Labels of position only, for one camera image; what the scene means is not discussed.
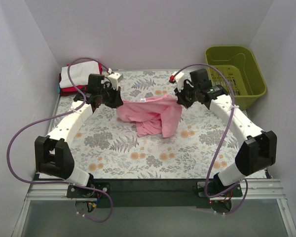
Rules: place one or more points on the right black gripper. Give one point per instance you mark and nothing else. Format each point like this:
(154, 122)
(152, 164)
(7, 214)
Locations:
(181, 95)

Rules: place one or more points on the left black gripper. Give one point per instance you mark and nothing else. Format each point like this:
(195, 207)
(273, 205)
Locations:
(114, 98)

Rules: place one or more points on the pink t shirt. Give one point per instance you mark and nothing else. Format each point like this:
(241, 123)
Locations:
(152, 116)

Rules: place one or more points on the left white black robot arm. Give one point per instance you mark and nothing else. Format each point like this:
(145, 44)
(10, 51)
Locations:
(52, 152)

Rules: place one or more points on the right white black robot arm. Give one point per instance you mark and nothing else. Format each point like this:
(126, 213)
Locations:
(257, 147)

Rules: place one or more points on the white folded t shirt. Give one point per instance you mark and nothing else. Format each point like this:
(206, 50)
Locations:
(76, 74)

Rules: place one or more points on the dark red folded t shirt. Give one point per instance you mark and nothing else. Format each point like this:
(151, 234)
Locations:
(68, 93)

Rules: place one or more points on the green plastic basket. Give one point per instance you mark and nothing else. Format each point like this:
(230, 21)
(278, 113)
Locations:
(239, 67)

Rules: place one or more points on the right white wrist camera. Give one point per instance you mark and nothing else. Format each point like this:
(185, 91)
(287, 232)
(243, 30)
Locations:
(177, 78)

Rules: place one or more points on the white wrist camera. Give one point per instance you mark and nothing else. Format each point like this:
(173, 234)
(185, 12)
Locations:
(177, 78)
(115, 78)

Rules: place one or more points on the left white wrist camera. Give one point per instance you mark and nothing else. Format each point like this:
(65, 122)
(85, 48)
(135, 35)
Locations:
(115, 78)

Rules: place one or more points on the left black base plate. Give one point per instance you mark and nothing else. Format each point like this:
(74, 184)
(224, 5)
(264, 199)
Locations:
(76, 192)

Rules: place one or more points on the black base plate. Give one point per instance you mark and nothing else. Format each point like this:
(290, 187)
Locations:
(76, 192)
(235, 192)

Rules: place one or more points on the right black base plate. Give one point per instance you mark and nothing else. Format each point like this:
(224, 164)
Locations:
(235, 192)

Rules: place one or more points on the aluminium frame rail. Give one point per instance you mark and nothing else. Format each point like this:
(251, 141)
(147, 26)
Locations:
(257, 189)

